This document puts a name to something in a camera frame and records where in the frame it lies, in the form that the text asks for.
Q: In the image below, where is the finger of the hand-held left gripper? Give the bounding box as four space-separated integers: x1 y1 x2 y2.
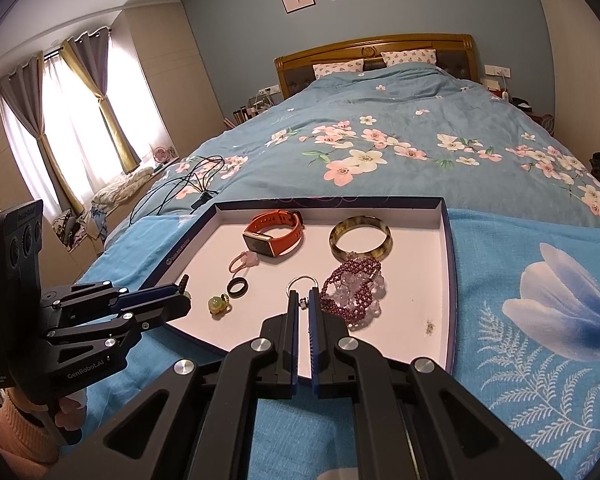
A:
44 295 193 350
40 281 185 322

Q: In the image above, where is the orange smartwatch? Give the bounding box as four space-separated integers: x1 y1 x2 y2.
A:
242 209 305 259

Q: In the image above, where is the purple bead bracelet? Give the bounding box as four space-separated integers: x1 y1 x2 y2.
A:
320 255 387 331

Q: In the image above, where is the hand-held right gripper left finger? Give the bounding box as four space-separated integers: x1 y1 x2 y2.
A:
42 290 301 480

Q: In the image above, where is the wooden bed headboard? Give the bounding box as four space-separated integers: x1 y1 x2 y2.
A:
274 34 478 101

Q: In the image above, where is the pink patterned pillow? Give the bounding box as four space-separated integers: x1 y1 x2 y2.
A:
380 49 438 67
313 59 365 80

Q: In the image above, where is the pink flower ring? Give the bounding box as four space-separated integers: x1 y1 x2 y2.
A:
228 251 261 273

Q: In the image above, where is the white shallow tray box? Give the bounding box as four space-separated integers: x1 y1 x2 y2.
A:
162 196 456 386

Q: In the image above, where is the light blue flower blanket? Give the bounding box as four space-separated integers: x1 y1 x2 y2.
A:
72 207 600 480

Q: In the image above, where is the white sheer curtain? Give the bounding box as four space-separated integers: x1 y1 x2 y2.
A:
2 40 173 206

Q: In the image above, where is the black cable bundle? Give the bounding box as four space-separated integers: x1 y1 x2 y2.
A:
129 155 226 226

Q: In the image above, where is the cluster of cosmetic bottles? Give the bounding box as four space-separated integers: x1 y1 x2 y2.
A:
224 87 281 128

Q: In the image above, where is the pile of clothes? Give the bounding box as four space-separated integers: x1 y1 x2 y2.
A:
52 207 108 251

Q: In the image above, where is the thin silver ring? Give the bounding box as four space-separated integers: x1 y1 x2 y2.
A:
286 276 322 311

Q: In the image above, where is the clear crystal bead bracelet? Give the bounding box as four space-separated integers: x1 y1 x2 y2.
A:
330 269 386 311

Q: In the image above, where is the person's left forearm pink sleeve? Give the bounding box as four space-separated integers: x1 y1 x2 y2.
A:
0 392 61 467

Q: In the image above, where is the blue floral duvet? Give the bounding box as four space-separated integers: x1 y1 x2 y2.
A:
102 62 600 241

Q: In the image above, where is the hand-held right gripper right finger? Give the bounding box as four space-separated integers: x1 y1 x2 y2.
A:
307 286 563 480

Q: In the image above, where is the tortoiseshell bangle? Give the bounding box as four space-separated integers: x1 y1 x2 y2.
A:
328 215 393 263

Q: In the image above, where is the green stone ring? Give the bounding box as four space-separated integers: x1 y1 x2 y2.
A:
209 294 232 320

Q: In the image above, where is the person's left hand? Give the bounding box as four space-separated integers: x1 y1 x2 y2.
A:
55 396 89 427

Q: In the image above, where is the grey and olive curtain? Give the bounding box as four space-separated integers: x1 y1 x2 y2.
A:
0 52 73 216
60 27 141 173

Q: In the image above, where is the folded cream blanket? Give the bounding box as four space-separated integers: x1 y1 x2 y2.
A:
91 167 153 206

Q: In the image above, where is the wooden nightstand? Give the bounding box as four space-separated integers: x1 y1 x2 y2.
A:
510 97 556 133

